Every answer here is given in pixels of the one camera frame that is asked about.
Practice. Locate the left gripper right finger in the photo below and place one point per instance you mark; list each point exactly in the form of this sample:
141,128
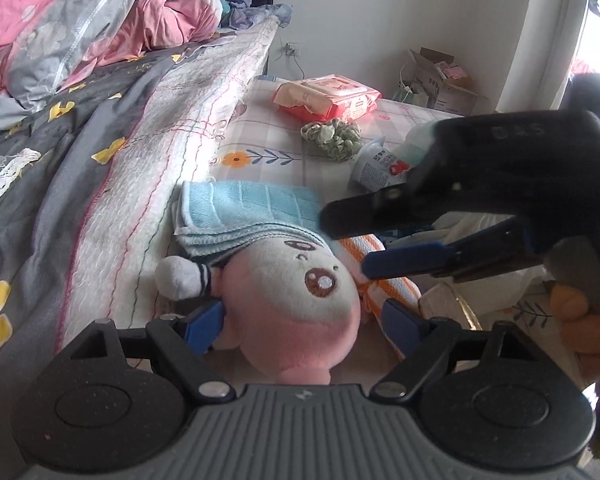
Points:
425,347

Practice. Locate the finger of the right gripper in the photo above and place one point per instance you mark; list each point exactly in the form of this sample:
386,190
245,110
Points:
404,261
387,209

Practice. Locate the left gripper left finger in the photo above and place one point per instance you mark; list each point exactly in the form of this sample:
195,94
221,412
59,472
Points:
178,345

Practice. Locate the gold tissue pack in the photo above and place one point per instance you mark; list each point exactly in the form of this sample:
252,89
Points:
444,302

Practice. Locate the green white scrunchie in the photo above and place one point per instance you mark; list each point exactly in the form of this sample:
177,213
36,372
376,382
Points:
339,139

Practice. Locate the pink plush doll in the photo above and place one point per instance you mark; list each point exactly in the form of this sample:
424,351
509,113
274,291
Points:
291,306

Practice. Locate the blue towels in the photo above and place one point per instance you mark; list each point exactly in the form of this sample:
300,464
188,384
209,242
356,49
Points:
213,220

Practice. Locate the person right hand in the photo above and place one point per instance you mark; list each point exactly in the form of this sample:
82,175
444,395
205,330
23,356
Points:
580,328

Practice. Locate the orange striped rolled towel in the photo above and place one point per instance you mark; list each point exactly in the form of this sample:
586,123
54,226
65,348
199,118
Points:
373,293

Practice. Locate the white tied plastic bag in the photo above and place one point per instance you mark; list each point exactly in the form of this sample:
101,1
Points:
480,235

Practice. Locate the red wet wipes pack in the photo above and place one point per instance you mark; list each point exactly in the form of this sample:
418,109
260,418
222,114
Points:
324,98

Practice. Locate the plaid cartoon mattress cover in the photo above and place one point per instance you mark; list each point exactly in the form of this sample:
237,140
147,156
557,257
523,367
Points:
264,144

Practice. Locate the green paper bag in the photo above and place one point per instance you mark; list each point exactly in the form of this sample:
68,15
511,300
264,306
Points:
411,93

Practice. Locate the small open cardboard box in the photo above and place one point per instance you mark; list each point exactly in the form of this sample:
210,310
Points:
449,88

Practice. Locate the grey bedsheet yellow bows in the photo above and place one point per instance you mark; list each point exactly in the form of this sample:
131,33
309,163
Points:
50,168

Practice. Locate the blue purple clothes pile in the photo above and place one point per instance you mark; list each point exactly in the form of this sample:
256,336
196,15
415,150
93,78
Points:
242,14

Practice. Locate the pink grey floral duvet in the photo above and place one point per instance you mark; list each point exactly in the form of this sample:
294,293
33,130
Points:
48,45

